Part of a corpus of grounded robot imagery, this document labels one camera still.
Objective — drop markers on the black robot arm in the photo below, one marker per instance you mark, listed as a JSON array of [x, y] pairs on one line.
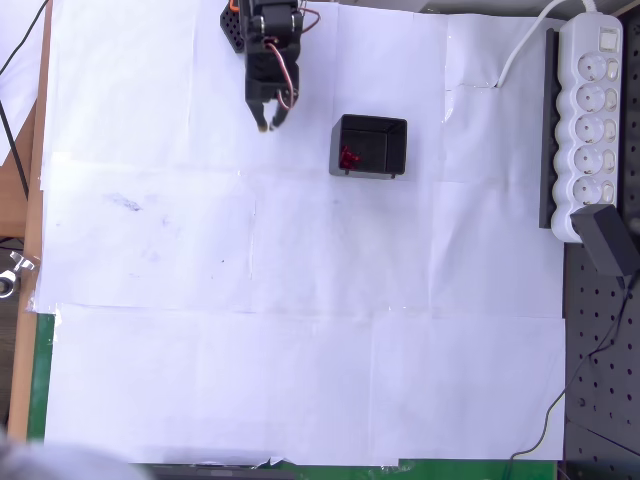
[[272, 20]]

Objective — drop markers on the white power strip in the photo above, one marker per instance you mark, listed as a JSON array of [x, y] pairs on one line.
[[590, 125]]

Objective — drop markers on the black square bin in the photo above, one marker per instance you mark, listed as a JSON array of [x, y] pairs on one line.
[[397, 150]]

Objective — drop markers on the black power adapter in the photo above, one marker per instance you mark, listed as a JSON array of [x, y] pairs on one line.
[[605, 240]]

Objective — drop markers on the black pegboard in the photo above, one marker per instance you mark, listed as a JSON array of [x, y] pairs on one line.
[[615, 425]]

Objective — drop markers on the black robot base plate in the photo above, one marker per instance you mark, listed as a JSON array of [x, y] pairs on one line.
[[230, 30]]

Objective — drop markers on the white paper table cover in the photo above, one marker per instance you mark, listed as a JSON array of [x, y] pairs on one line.
[[300, 375]]

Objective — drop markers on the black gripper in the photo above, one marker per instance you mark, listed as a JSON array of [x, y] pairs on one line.
[[266, 90]]

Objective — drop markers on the dark camera device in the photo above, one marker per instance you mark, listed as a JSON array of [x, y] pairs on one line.
[[220, 472]]

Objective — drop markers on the orange base clamp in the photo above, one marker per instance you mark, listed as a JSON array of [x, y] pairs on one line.
[[232, 6]]

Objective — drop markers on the silver metal clamp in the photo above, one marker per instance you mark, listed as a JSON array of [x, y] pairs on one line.
[[22, 262]]

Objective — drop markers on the blurry grey object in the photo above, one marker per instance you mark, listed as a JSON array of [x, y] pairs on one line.
[[50, 460]]

